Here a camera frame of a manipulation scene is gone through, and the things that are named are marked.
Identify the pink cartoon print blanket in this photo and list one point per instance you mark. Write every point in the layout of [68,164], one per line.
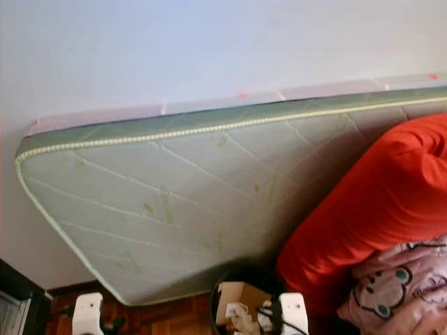
[398,286]

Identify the white crumpled plastic bag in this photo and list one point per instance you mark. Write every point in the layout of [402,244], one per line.
[241,319]

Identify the brown cardboard box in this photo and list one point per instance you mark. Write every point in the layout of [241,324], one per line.
[244,296]

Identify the black round waste bin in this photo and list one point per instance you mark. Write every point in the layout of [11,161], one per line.
[251,276]

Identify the black framed cabinet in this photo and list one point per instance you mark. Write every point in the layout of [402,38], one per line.
[35,307]

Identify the green white quilted mattress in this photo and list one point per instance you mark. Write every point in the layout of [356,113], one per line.
[147,202]

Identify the red covered folded mattress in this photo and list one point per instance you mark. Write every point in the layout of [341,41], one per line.
[377,202]

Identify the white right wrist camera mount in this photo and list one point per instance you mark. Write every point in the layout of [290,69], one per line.
[295,307]

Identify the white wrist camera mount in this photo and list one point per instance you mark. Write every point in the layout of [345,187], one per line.
[87,314]
[295,307]

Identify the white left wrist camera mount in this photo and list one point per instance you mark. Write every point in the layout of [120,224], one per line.
[87,314]

